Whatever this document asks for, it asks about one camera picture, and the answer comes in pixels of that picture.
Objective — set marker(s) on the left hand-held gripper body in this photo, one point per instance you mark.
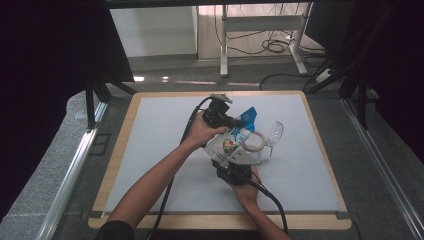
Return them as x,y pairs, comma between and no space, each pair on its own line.
216,116

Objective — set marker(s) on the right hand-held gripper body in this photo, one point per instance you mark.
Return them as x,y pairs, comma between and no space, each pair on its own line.
233,173

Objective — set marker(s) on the white bag with blue top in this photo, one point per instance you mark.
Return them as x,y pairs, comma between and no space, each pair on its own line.
230,140

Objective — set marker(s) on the clear jar with beige rim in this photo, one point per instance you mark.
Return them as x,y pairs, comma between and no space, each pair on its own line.
276,131

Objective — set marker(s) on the person's left hand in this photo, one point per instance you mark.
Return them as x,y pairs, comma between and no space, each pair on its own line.
200,131

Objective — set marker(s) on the person's right hand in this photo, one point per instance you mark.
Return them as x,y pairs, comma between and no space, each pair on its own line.
248,195

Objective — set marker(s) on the light grey table mat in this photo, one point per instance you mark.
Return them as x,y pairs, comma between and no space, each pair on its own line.
300,183

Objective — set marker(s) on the white power strip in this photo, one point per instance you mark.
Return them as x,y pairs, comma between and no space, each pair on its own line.
322,76

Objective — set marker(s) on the white panel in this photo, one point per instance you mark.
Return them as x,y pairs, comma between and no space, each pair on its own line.
153,30

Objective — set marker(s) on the black tape strip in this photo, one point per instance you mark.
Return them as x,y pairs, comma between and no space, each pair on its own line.
93,214
343,215

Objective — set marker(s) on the dark floor plate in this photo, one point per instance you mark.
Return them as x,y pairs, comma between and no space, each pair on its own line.
100,144

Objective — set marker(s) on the black tripod stand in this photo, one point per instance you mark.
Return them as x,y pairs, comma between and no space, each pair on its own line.
89,106
361,100

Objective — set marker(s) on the black sleeve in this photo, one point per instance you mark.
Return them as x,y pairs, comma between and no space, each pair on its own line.
115,231

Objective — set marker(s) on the black curtain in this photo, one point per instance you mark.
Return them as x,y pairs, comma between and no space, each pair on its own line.
40,66
400,66

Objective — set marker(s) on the white desk frame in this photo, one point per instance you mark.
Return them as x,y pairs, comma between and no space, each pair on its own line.
260,23

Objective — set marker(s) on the aluminium rail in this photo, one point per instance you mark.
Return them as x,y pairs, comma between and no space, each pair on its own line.
66,186
383,166

